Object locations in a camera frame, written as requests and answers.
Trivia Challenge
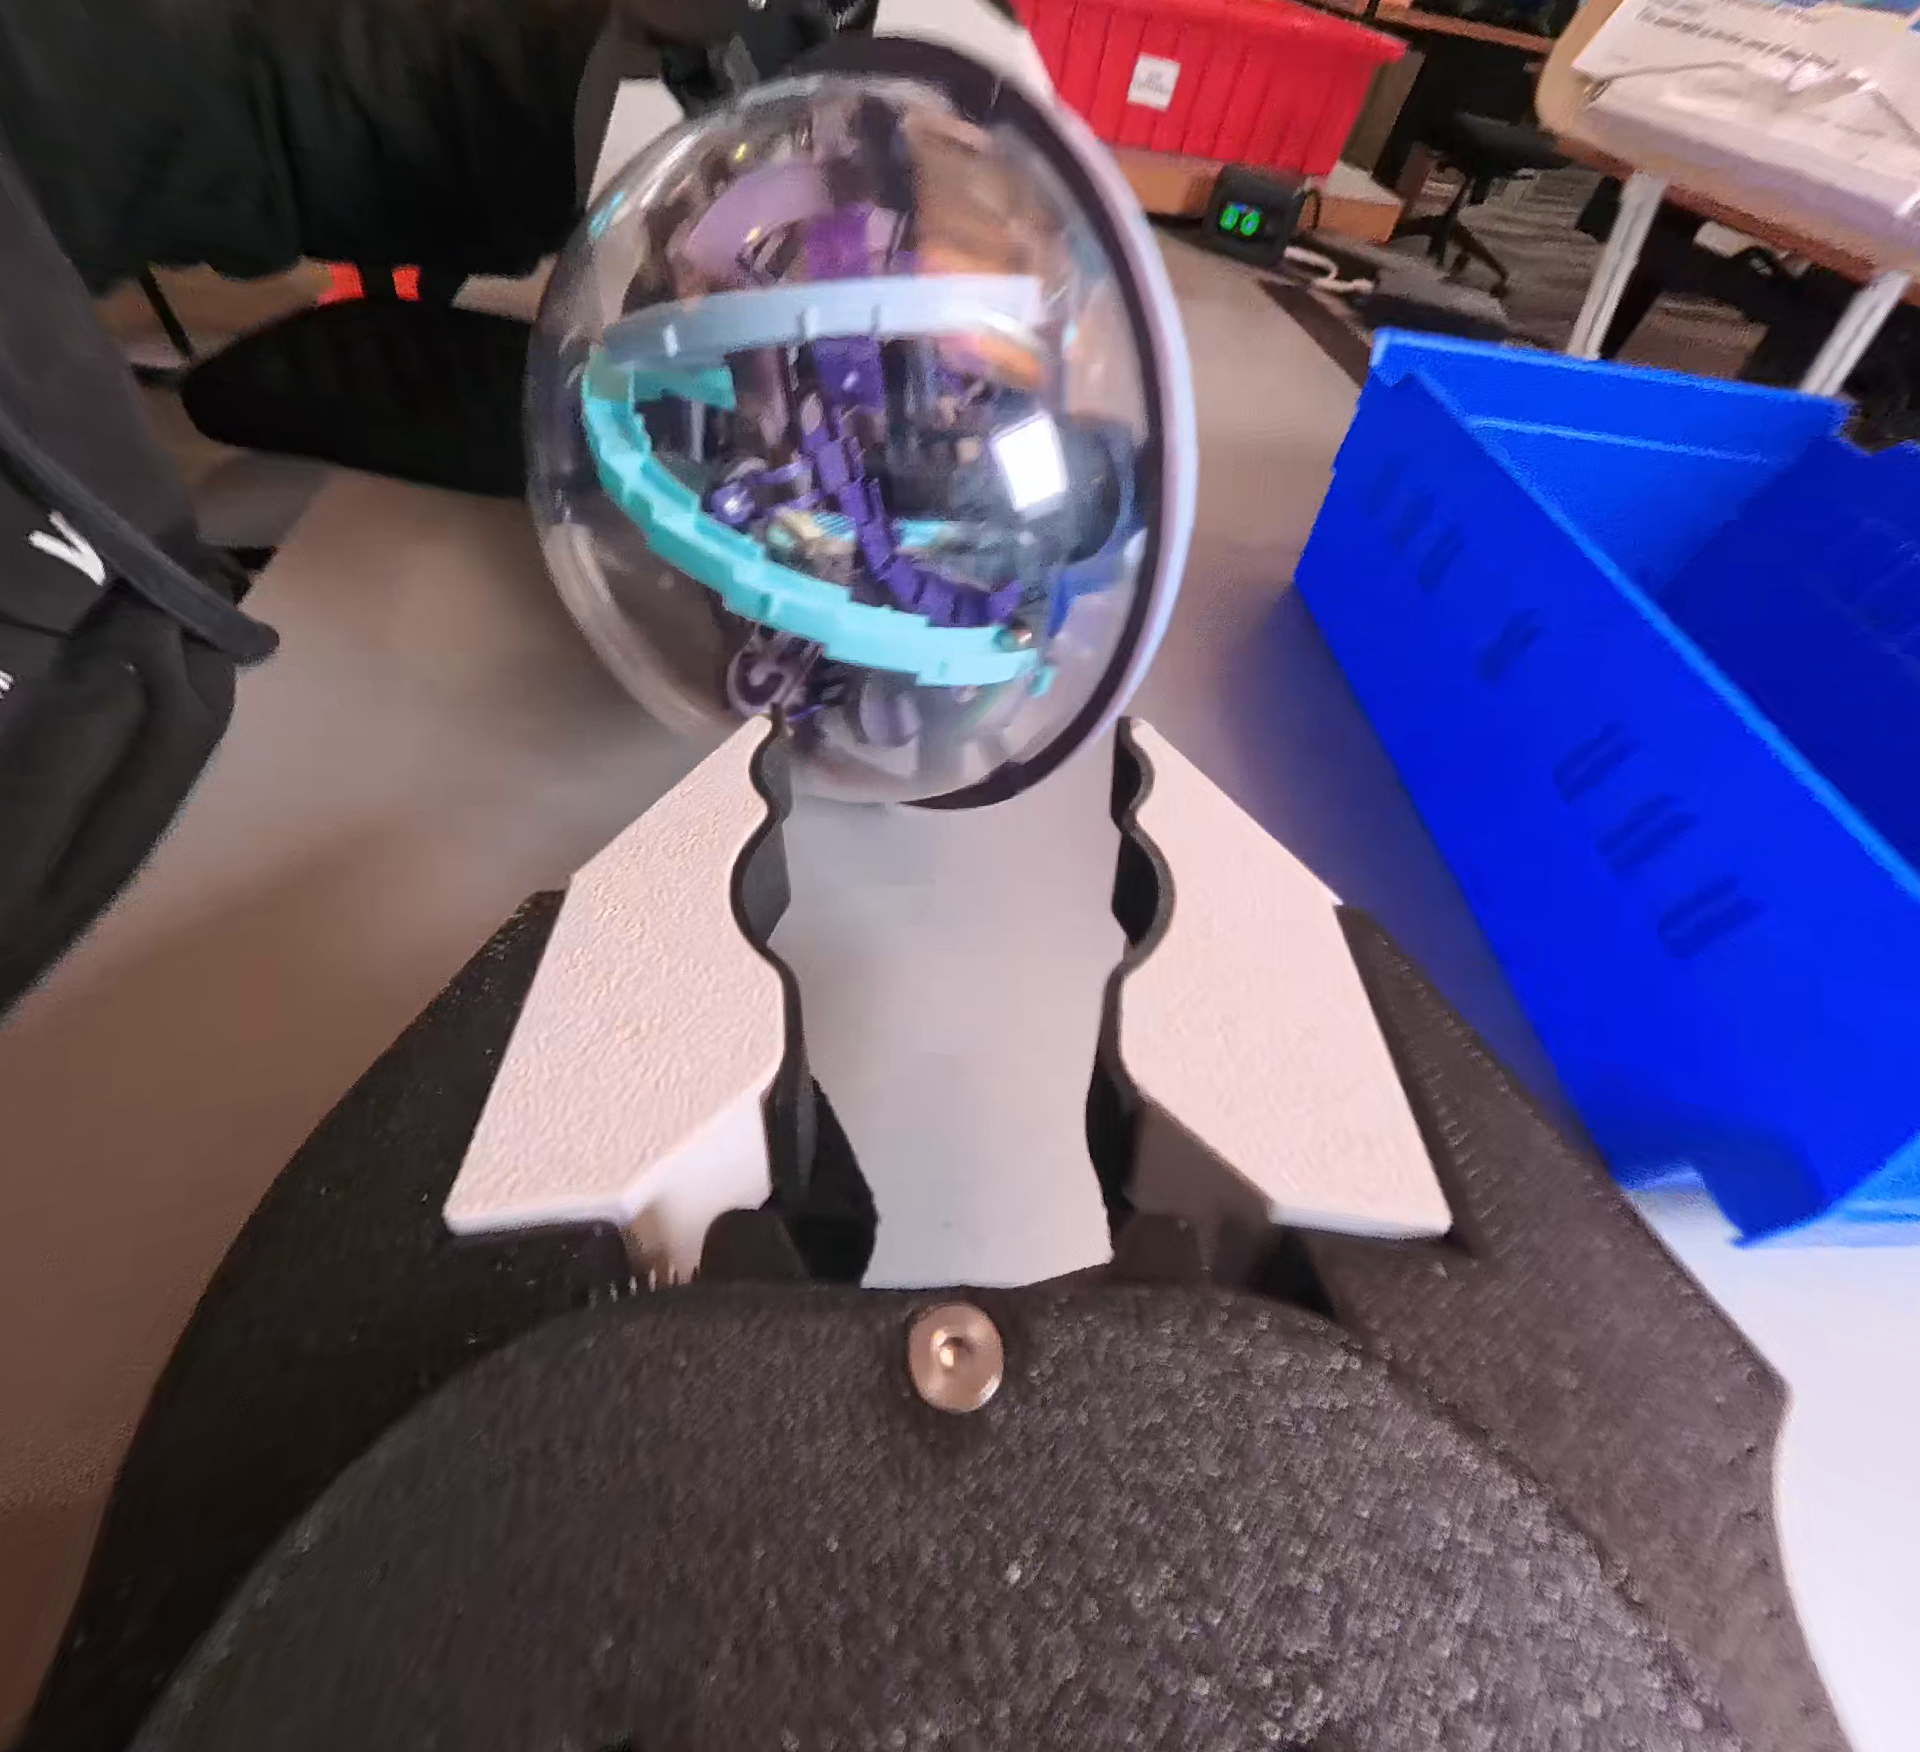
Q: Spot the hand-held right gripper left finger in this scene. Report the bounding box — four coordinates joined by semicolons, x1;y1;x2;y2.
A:
441;717;800;1275

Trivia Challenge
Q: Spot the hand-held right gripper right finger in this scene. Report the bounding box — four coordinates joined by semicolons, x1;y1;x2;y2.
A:
1083;717;1454;1241

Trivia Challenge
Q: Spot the clear plastic maze ball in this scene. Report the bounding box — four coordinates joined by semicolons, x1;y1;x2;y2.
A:
525;34;1202;811

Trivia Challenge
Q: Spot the person's left forearm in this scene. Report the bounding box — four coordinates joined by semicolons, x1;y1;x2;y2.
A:
0;0;617;284

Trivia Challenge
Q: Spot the red plastic bin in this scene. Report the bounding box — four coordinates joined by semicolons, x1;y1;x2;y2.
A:
983;0;1411;179

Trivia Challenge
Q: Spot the black charger with green display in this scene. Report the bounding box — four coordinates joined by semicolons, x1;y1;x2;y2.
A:
1207;165;1311;268

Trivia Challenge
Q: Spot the black perforated chair armrest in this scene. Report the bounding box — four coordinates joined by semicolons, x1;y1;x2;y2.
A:
183;296;543;499

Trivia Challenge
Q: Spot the blue plastic bin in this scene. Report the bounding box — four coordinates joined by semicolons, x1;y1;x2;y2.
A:
1293;327;1920;1244
1666;430;1920;869

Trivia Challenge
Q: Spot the wooden background desk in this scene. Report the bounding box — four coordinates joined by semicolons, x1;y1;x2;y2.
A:
1214;0;1562;245

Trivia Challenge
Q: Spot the person's black printed hoodie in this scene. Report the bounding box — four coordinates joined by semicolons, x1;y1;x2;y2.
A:
0;160;278;1004

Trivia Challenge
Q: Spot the instruction sheet on clipboard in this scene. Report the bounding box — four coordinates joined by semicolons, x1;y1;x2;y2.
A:
1590;42;1920;228

